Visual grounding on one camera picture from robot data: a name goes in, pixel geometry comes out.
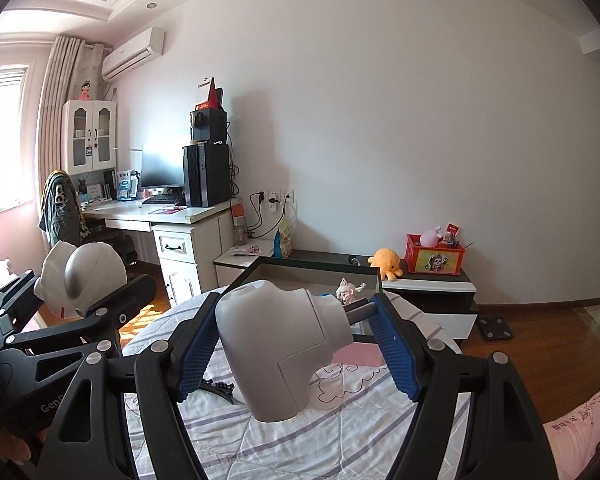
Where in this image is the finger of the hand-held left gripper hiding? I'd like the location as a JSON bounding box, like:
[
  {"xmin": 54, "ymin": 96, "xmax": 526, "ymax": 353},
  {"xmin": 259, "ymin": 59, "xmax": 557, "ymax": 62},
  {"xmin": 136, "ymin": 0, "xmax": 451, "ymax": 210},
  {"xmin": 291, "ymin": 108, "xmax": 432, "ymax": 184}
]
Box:
[
  {"xmin": 0, "ymin": 274, "xmax": 159, "ymax": 358},
  {"xmin": 0, "ymin": 269, "xmax": 38, "ymax": 341}
]

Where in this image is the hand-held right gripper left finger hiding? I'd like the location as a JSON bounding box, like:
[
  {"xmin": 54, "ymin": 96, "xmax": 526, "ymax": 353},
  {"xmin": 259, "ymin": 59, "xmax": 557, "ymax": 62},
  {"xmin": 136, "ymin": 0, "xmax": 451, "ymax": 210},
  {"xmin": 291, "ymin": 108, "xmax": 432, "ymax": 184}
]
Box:
[{"xmin": 34, "ymin": 291, "xmax": 222, "ymax": 480}]

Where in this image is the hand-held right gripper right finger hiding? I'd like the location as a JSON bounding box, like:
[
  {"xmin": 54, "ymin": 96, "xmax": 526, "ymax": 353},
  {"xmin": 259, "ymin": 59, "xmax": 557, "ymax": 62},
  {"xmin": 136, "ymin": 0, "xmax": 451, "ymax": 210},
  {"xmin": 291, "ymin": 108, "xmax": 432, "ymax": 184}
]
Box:
[{"xmin": 369, "ymin": 292, "xmax": 561, "ymax": 480}]

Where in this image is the white rounded plastic object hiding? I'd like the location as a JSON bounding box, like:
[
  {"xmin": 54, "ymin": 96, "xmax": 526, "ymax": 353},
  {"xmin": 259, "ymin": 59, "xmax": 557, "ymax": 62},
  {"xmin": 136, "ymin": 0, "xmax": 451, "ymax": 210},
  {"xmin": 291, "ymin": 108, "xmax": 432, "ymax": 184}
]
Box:
[{"xmin": 32, "ymin": 240, "xmax": 129, "ymax": 320}]

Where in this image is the pink box with dark rim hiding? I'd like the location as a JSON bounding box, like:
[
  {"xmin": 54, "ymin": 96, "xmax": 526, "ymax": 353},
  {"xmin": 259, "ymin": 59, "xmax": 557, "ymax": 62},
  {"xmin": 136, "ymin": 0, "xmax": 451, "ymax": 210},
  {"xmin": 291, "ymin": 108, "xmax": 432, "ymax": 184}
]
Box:
[{"xmin": 226, "ymin": 255, "xmax": 387, "ymax": 370}]

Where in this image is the black hair clip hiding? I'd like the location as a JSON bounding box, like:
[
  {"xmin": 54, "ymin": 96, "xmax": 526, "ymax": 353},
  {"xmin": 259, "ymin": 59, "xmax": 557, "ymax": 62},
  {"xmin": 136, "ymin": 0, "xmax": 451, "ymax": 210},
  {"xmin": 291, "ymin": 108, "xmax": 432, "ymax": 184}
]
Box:
[{"xmin": 200, "ymin": 380, "xmax": 238, "ymax": 406}]

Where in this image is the low black-and-white cabinet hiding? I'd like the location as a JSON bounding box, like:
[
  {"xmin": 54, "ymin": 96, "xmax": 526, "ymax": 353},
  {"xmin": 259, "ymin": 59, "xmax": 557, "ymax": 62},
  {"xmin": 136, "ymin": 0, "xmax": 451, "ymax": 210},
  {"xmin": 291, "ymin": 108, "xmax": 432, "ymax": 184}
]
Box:
[{"xmin": 214, "ymin": 249, "xmax": 479, "ymax": 343}]

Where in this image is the small white-haired figurine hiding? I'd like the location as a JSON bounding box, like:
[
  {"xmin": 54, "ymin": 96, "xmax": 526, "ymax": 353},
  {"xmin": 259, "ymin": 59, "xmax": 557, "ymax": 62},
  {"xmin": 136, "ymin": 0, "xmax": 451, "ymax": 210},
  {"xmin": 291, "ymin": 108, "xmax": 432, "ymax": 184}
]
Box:
[{"xmin": 336, "ymin": 277, "xmax": 367, "ymax": 306}]

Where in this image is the white desk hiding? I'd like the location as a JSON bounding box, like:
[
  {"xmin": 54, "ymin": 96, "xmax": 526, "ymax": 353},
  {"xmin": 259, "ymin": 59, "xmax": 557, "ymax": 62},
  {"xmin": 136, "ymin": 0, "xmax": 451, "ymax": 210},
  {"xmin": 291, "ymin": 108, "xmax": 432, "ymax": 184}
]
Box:
[{"xmin": 82, "ymin": 199, "xmax": 233, "ymax": 306}]

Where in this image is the orange octopus plush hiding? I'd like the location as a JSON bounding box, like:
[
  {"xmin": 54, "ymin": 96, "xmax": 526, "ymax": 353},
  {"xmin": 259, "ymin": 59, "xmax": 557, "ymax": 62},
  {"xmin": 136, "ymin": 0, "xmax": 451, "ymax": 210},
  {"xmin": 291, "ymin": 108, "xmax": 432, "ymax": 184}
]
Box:
[{"xmin": 367, "ymin": 247, "xmax": 405, "ymax": 281}]

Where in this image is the red printed storage box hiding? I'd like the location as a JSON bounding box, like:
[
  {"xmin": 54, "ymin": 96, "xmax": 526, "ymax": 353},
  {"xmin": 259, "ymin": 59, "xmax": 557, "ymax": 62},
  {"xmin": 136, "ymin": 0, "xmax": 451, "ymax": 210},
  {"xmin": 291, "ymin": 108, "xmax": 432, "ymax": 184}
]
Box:
[{"xmin": 405, "ymin": 234, "xmax": 467, "ymax": 276}]

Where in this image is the black bathroom scale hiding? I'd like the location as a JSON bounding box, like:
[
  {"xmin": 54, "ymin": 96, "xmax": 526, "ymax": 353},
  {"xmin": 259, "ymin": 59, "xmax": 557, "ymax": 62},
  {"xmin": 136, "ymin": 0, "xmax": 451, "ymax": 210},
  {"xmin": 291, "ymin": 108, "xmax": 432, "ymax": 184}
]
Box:
[{"xmin": 477, "ymin": 316, "xmax": 513, "ymax": 342}]

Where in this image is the white striped quilt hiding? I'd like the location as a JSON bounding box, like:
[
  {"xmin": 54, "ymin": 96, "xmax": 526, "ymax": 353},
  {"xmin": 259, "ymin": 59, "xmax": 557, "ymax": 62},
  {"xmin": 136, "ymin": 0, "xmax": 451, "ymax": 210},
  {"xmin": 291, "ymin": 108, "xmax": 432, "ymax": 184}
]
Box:
[{"xmin": 122, "ymin": 287, "xmax": 473, "ymax": 480}]

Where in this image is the dark printed jacket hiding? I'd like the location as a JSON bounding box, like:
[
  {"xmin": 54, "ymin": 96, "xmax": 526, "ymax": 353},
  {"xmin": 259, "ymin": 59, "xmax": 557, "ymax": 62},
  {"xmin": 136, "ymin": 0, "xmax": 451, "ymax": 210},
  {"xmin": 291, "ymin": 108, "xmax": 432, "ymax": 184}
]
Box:
[{"xmin": 39, "ymin": 170, "xmax": 88, "ymax": 243}]

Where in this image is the blue-and-white packet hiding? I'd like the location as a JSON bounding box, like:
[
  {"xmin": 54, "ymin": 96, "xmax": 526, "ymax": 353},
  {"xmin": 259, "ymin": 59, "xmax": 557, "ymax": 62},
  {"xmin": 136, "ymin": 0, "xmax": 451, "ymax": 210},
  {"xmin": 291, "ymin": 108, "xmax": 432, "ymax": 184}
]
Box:
[{"xmin": 116, "ymin": 170, "xmax": 140, "ymax": 200}]

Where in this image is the bottle with orange cap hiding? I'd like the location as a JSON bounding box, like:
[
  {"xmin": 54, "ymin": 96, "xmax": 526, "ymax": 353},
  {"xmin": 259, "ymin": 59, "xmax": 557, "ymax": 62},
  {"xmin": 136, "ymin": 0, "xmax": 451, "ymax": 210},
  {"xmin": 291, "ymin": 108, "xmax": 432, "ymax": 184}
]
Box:
[{"xmin": 231, "ymin": 203, "xmax": 246, "ymax": 246}]

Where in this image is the black computer monitor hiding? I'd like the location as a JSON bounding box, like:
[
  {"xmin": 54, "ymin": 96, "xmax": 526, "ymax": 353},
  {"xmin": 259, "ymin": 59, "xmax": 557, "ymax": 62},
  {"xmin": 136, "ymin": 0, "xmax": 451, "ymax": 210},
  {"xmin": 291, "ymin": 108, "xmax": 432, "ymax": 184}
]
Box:
[{"xmin": 141, "ymin": 143, "xmax": 186, "ymax": 191}]

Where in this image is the black computer tower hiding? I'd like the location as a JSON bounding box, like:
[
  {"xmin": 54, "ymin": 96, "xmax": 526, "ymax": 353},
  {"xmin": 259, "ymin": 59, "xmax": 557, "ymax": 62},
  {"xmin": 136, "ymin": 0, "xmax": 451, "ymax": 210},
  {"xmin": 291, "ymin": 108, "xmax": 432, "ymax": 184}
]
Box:
[{"xmin": 182, "ymin": 141, "xmax": 231, "ymax": 208}]

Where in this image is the blue snack bag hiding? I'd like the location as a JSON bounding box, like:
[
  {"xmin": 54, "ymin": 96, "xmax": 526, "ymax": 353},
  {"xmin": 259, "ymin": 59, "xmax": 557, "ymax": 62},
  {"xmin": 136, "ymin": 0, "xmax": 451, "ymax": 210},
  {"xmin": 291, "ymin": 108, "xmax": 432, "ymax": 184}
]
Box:
[{"xmin": 272, "ymin": 220, "xmax": 295, "ymax": 259}]

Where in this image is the white glass-door cabinet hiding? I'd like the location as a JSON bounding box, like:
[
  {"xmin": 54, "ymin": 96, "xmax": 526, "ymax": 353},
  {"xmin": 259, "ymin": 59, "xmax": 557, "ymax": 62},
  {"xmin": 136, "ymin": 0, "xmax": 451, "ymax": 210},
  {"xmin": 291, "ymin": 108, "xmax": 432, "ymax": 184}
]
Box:
[{"xmin": 60, "ymin": 100, "xmax": 118, "ymax": 176}]

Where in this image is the window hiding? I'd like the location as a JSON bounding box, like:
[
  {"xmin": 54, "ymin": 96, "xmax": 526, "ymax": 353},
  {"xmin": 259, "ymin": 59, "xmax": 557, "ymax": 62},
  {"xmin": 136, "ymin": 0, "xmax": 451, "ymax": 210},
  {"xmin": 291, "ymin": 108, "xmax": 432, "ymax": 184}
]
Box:
[{"xmin": 0, "ymin": 65, "xmax": 33, "ymax": 213}]

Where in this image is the black box with round dial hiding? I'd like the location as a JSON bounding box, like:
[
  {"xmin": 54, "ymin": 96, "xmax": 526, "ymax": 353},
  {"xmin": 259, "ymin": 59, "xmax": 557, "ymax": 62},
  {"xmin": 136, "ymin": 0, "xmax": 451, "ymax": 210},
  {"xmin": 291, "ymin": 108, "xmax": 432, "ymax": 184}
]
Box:
[{"xmin": 190, "ymin": 106, "xmax": 228, "ymax": 143}]

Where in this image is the beige curtain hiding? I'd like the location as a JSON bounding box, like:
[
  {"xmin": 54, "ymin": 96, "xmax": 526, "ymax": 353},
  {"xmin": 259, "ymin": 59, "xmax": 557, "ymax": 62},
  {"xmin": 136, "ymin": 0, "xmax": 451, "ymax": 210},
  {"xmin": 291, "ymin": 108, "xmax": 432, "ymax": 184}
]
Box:
[{"xmin": 32, "ymin": 35, "xmax": 106, "ymax": 241}]

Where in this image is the person's pink clothing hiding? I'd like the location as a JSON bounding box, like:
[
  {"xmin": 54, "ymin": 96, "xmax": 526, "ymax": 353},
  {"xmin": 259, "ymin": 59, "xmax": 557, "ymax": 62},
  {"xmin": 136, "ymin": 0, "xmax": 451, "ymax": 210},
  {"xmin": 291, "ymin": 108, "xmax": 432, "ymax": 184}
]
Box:
[{"xmin": 542, "ymin": 377, "xmax": 600, "ymax": 480}]

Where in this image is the red desk calendar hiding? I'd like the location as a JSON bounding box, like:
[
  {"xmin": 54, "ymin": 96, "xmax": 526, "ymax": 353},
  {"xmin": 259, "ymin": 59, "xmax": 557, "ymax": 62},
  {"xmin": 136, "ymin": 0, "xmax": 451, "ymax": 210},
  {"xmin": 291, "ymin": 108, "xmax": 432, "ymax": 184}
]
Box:
[{"xmin": 196, "ymin": 77, "xmax": 224, "ymax": 111}]

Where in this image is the white air conditioner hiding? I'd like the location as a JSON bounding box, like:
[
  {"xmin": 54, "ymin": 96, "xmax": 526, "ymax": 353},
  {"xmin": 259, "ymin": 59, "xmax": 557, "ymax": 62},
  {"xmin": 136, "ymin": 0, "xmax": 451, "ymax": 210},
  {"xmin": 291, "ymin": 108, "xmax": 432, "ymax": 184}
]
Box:
[{"xmin": 101, "ymin": 27, "xmax": 165, "ymax": 82}]

